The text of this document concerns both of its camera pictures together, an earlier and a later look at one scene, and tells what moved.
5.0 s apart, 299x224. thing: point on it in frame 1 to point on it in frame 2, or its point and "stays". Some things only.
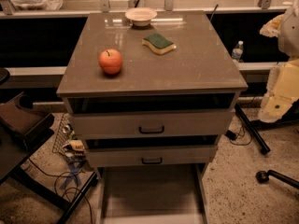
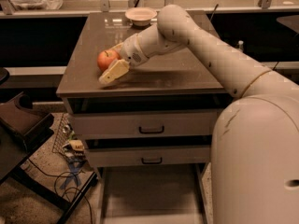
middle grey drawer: [147, 156] stays
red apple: [110, 61] stays
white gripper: [289, 36] to [131, 51]
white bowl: [141, 16] stays
